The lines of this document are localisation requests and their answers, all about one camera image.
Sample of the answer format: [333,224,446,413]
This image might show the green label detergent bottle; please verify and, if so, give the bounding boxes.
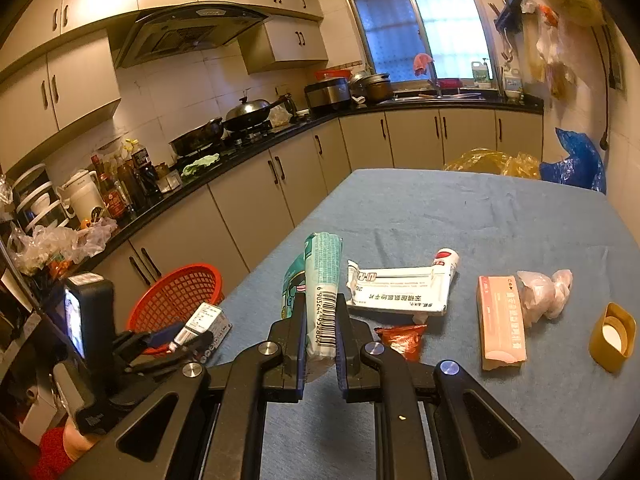
[471,59,493,88]

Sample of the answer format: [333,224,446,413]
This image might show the blue wall holder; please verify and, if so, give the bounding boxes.
[494,0,526,31]

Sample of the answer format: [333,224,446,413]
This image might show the black cable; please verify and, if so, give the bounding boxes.
[592,25,613,151]

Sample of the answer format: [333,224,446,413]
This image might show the row of condiment bottles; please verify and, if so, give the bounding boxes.
[90,139,173,218]

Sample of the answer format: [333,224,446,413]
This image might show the green cloth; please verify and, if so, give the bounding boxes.
[181,154,221,179]

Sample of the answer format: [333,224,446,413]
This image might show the white plastic jug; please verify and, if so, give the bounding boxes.
[501,67,523,99]

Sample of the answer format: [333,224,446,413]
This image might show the black rice cooker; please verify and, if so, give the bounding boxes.
[304,77,352,113]

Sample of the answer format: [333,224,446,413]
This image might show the white medicine box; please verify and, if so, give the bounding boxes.
[347,260,458,317]

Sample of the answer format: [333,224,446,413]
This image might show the hanging clear plastic bags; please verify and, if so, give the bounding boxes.
[535,5,581,101]

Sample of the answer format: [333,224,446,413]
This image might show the small white cardboard box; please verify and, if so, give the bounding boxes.
[172,302,233,361]

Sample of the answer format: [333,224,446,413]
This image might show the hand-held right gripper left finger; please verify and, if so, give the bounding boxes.
[62,292,308,480]

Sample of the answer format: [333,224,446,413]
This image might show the cream wall cabinets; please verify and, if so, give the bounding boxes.
[0,0,326,171]

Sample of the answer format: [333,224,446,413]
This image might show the pink cardboard box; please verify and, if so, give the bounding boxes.
[477,275,527,372]

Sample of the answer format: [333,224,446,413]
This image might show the white electric kettle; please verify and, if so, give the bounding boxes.
[56,170,106,218]

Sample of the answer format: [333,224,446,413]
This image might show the black countertop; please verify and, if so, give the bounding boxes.
[0,95,545,281]

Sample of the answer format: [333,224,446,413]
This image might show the steel faucet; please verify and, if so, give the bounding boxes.
[427,60,444,98]

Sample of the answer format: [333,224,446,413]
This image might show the cream base cabinets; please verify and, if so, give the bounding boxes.
[95,107,545,311]

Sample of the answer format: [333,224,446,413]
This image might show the clear plastic bag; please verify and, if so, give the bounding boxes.
[516,269,573,323]

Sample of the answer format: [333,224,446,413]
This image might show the crumpled plastic bags on counter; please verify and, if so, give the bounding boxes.
[7,217,118,276]

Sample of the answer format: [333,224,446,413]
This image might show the metal storage shelf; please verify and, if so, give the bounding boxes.
[0,230,66,461]

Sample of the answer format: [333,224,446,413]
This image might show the wok with steel lid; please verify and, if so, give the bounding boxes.
[223,96,293,132]

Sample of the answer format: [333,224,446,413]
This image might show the black frying pan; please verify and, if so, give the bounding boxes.
[169,117,226,156]

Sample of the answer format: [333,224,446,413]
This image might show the steel range hood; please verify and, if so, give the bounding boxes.
[114,4,270,69]

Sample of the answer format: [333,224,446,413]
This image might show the blue plastic bag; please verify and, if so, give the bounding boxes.
[540,127,607,195]

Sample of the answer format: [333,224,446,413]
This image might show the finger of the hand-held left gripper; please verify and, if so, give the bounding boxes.
[131,321,187,357]
[125,334,217,376]

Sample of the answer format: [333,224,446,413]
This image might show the gas stove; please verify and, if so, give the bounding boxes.
[170,122,281,161]

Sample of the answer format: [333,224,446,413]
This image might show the orange red foil wrapper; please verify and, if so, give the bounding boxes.
[375,324,429,362]

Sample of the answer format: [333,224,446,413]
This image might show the white green package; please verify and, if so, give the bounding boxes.
[284,232,346,383]

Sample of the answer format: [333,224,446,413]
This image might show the steel sink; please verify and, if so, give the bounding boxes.
[380,91,483,106]

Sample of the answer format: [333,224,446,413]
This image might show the white stacked steamer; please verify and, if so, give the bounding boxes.
[10,162,71,233]

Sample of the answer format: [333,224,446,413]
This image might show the yellow plastic bag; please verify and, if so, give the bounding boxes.
[444,148,542,180]

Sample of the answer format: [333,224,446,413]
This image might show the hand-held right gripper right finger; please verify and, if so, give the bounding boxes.
[336,292,576,480]

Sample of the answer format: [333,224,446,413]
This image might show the kitchen window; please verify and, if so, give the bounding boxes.
[336,0,508,93]

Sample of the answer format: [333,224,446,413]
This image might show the red plastic basket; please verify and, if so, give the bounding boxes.
[126,264,224,333]

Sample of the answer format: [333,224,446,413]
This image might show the small pot near sink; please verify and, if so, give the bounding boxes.
[350,71,393,103]

